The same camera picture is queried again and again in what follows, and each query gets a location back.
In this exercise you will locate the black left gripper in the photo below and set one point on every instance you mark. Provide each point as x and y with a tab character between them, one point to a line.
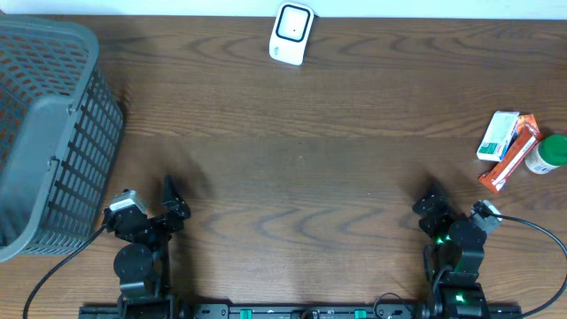
172	200

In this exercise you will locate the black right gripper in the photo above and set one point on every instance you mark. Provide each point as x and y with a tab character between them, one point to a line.
444	216

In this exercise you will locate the white Panadol medicine box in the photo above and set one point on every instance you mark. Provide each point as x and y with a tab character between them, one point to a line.
499	135

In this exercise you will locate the orange snack packet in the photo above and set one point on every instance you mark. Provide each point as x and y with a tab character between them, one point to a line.
495	179

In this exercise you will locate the green lid jar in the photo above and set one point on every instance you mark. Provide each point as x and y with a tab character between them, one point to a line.
547	155

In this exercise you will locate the orange Kleenex tissue pack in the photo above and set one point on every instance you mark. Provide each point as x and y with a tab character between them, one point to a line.
526	119

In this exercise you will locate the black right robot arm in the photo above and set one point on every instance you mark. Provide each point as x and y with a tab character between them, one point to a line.
452	260

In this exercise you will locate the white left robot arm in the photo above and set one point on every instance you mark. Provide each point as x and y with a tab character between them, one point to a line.
143	264

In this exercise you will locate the white barcode scanner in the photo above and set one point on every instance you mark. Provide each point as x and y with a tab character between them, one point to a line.
292	27

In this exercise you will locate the grey plastic basket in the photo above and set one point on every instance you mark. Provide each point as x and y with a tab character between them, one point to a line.
61	128

